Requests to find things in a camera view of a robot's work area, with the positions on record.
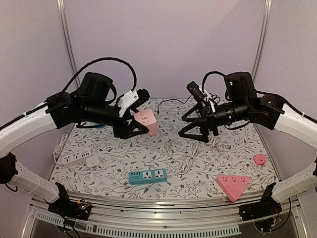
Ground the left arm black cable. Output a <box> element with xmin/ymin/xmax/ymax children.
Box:
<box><xmin>60</xmin><ymin>57</ymin><xmax>137</xmax><ymax>95</ymax></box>

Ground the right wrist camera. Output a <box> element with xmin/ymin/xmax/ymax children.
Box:
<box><xmin>186</xmin><ymin>81</ymin><xmax>216</xmax><ymax>113</ymax></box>

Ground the right aluminium frame post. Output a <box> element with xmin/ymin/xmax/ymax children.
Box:
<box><xmin>252</xmin><ymin>0</ymin><xmax>272</xmax><ymax>80</ymax></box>

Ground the left aluminium frame post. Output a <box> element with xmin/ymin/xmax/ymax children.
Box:
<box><xmin>56</xmin><ymin>0</ymin><xmax>77</xmax><ymax>74</ymax></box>

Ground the pink cube socket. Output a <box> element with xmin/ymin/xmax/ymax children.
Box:
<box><xmin>134</xmin><ymin>109</ymin><xmax>158</xmax><ymax>138</ymax></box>

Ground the black usb cable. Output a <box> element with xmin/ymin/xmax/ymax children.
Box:
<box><xmin>157</xmin><ymin>98</ymin><xmax>194</xmax><ymax>115</ymax></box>

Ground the teal power strip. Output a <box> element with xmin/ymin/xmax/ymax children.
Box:
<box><xmin>128</xmin><ymin>169</ymin><xmax>167</xmax><ymax>185</ymax></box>

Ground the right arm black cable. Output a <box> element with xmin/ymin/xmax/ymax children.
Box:
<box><xmin>202</xmin><ymin>71</ymin><xmax>228</xmax><ymax>95</ymax></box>

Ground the aluminium frame post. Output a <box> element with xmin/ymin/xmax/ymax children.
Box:
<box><xmin>252</xmin><ymin>0</ymin><xmax>272</xmax><ymax>80</ymax></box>
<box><xmin>56</xmin><ymin>0</ymin><xmax>77</xmax><ymax>74</ymax></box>

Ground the floral table mat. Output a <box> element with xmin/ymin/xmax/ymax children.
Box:
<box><xmin>51</xmin><ymin>99</ymin><xmax>278</xmax><ymax>199</ymax></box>

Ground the white charger adapter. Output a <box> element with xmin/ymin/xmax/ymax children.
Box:
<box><xmin>86</xmin><ymin>156</ymin><xmax>100</xmax><ymax>168</ymax></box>

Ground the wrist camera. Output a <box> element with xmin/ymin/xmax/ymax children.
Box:
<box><xmin>186</xmin><ymin>81</ymin><xmax>216</xmax><ymax>113</ymax></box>
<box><xmin>116</xmin><ymin>89</ymin><xmax>150</xmax><ymax>118</ymax></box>

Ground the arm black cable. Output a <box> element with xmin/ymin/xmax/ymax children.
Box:
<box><xmin>202</xmin><ymin>71</ymin><xmax>228</xmax><ymax>95</ymax></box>
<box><xmin>60</xmin><ymin>57</ymin><xmax>137</xmax><ymax>95</ymax></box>

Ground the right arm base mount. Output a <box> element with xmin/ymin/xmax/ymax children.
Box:
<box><xmin>239</xmin><ymin>182</ymin><xmax>282</xmax><ymax>221</ymax></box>

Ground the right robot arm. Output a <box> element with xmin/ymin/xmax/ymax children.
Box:
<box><xmin>178</xmin><ymin>71</ymin><xmax>317</xmax><ymax>148</ymax></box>

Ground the small pink square adapter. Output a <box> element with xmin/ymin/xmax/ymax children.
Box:
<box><xmin>253</xmin><ymin>154</ymin><xmax>267</xmax><ymax>166</ymax></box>

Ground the white cord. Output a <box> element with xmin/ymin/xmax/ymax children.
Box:
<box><xmin>207</xmin><ymin>131</ymin><xmax>227</xmax><ymax>151</ymax></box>
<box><xmin>164</xmin><ymin>139</ymin><xmax>200</xmax><ymax>177</ymax></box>

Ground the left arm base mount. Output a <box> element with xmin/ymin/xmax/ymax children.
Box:
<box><xmin>48</xmin><ymin>182</ymin><xmax>92</xmax><ymax>221</ymax></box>

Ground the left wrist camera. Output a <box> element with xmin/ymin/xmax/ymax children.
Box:
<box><xmin>116</xmin><ymin>89</ymin><xmax>150</xmax><ymax>118</ymax></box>

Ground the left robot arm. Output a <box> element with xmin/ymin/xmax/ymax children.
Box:
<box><xmin>0</xmin><ymin>72</ymin><xmax>150</xmax><ymax>215</ymax></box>

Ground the white power strip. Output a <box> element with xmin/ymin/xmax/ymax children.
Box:
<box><xmin>61</xmin><ymin>149</ymin><xmax>92</xmax><ymax>168</ymax></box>

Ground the pink triangular power strip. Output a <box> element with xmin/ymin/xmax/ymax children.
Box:
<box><xmin>216</xmin><ymin>175</ymin><xmax>250</xmax><ymax>202</ymax></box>

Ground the aluminium front rail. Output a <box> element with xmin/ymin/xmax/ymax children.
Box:
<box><xmin>20</xmin><ymin>192</ymin><xmax>312</xmax><ymax>238</ymax></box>

